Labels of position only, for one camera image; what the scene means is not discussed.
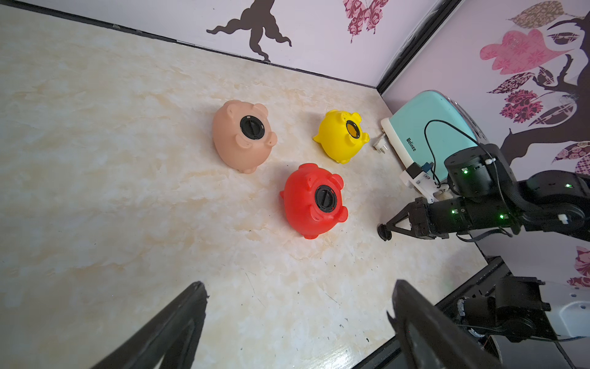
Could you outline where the black plug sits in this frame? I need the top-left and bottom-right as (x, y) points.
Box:
(314, 184), (341, 214)
(377, 224), (392, 241)
(240, 115), (265, 141)

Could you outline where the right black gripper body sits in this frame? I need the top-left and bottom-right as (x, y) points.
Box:
(421, 144), (519, 238)

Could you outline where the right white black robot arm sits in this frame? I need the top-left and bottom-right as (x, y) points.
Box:
(378, 145), (589, 342)

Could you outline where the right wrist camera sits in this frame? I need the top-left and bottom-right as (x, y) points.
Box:
(399, 162), (439, 204)

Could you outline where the yellow piggy bank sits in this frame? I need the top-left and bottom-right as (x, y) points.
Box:
(313, 110), (370, 165)

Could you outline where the white toaster plug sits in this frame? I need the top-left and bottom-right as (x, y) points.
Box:
(373, 133), (389, 154)

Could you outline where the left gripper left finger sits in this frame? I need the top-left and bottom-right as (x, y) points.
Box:
(94, 281), (207, 368)

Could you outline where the red piggy bank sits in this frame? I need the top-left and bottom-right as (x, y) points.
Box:
(280, 163), (349, 240)

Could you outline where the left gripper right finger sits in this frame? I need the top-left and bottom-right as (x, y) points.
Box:
(387, 280), (502, 369)

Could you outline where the mint green toaster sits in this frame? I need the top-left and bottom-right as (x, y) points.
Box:
(381, 90), (489, 181)

